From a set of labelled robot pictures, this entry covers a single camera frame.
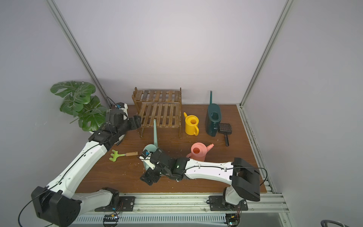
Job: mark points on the green rake wooden handle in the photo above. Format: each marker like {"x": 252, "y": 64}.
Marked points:
{"x": 115, "y": 155}

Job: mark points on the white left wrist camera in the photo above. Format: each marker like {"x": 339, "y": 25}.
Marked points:
{"x": 122, "y": 106}

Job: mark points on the aluminium front rail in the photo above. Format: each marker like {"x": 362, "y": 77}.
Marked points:
{"x": 194, "y": 209}

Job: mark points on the light green watering can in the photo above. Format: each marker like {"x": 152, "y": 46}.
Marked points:
{"x": 153, "y": 147}

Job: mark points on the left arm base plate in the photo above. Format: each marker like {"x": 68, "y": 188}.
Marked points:
{"x": 123, "y": 204}

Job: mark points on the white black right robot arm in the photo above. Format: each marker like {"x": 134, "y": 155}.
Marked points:
{"x": 243, "y": 179}

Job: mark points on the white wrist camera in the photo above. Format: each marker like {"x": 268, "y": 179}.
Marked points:
{"x": 145, "y": 158}
{"x": 122, "y": 106}

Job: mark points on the corner metal profile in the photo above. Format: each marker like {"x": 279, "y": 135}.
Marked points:
{"x": 55, "y": 11}
{"x": 271, "y": 41}

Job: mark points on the pink watering can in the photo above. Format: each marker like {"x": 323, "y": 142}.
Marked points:
{"x": 199, "y": 151}

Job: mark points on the green monstera plant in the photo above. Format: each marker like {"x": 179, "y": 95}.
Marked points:
{"x": 80, "y": 101}

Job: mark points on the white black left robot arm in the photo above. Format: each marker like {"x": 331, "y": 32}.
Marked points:
{"x": 58, "y": 202}

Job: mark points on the brown wooden slatted shelf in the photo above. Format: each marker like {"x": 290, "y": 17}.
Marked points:
{"x": 159, "y": 108}

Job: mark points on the right corner metal profile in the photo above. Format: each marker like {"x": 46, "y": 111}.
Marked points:
{"x": 271, "y": 41}

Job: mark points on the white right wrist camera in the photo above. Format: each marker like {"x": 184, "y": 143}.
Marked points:
{"x": 145, "y": 158}

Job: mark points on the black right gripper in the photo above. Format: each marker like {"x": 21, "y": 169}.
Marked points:
{"x": 154, "y": 172}

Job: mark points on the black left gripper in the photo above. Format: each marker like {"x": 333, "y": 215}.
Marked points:
{"x": 132, "y": 122}

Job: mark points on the left corner metal profile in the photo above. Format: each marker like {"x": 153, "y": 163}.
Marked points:
{"x": 55, "y": 11}

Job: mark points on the yellow watering can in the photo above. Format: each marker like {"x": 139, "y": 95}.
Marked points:
{"x": 191, "y": 124}

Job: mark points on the dark green watering can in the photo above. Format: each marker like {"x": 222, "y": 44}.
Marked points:
{"x": 213, "y": 117}

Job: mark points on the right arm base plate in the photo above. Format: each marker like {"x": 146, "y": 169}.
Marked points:
{"x": 218, "y": 203}

